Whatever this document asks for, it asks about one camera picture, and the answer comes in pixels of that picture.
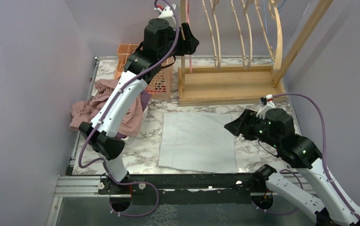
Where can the pink clothes pile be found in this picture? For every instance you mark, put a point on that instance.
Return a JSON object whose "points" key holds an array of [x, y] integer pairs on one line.
{"points": [[87, 110]]}

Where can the blue wire hanger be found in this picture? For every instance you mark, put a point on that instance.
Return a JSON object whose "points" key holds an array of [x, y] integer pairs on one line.
{"points": [[265, 15]]}

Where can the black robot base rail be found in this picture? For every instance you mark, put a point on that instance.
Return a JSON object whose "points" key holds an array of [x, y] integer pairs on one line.
{"points": [[186, 189]]}

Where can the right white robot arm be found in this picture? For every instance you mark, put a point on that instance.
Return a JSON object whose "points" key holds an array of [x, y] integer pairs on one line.
{"points": [[330, 206]]}

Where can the wooden hanger rack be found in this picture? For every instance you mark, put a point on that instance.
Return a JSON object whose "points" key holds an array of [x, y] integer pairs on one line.
{"points": [[245, 83]]}

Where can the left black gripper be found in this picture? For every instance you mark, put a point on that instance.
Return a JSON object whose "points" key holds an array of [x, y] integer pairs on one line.
{"points": [[187, 46]]}

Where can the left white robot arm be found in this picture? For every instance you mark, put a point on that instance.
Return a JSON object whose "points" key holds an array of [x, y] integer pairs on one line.
{"points": [[164, 37]]}

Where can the white skirt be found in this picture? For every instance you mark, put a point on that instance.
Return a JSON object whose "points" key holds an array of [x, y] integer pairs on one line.
{"points": [[197, 141]]}

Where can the pink wire hanger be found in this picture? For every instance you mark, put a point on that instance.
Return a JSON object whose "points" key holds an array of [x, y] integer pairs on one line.
{"points": [[188, 21]]}

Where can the orange plastic file organizer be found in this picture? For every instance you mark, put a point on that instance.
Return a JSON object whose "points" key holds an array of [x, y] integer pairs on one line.
{"points": [[161, 85]]}

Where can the purple cloth under pile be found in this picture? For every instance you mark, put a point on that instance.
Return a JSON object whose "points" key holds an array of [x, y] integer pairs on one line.
{"points": [[131, 123]]}

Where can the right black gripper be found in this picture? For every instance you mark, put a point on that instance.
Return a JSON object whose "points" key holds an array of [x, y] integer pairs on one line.
{"points": [[238, 125]]}

